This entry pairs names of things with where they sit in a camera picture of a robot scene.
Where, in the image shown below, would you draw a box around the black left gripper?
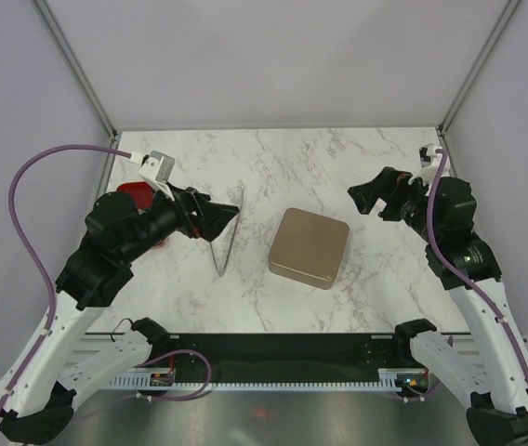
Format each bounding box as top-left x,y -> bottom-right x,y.
122,177 -> 240,262

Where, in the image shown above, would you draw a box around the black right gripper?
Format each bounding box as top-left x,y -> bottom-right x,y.
349,165 -> 442,243

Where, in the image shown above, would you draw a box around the metal tongs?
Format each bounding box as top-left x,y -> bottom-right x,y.
209,180 -> 246,277

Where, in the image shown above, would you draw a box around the rose gold box lid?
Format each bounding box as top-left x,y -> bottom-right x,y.
269,207 -> 350,262

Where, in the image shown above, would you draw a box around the rose gold chocolate box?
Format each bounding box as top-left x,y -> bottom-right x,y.
268,255 -> 341,290

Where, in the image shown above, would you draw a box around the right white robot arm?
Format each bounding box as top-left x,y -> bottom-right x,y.
348,167 -> 528,445

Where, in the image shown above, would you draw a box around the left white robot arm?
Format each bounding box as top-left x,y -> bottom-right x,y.
0,188 -> 240,445

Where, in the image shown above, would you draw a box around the red rectangular tray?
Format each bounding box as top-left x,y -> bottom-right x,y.
115,181 -> 154,229

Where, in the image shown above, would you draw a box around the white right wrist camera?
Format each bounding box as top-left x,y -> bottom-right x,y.
408,144 -> 450,186

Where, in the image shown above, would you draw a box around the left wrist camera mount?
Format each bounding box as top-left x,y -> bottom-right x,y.
139,151 -> 175,201

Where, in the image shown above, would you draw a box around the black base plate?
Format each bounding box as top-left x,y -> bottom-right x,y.
150,333 -> 422,383

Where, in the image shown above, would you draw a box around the white slotted cable duct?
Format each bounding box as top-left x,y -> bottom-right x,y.
101,369 -> 402,393

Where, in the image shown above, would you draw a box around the right aluminium frame post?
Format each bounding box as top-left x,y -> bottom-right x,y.
436,0 -> 523,139

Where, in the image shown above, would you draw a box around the aluminium frame post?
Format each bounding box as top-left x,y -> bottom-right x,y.
30,0 -> 118,141
436,0 -> 523,139

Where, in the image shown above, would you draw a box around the left aluminium frame post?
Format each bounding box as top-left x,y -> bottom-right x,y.
30,0 -> 118,141

